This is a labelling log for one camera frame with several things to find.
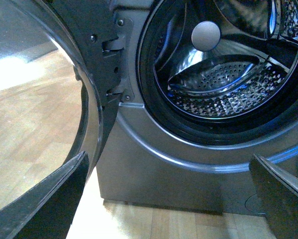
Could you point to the grey front-load washing machine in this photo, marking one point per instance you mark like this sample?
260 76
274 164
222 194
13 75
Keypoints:
156 155

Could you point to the steel perforated washer drum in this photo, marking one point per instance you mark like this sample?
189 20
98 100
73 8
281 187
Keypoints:
223 59

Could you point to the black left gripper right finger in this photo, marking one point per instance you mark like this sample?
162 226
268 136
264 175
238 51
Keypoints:
278 191

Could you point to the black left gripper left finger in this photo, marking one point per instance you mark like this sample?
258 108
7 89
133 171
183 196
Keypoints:
46 211

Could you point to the dark washing machine door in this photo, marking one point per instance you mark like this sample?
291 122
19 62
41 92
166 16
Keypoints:
57 81

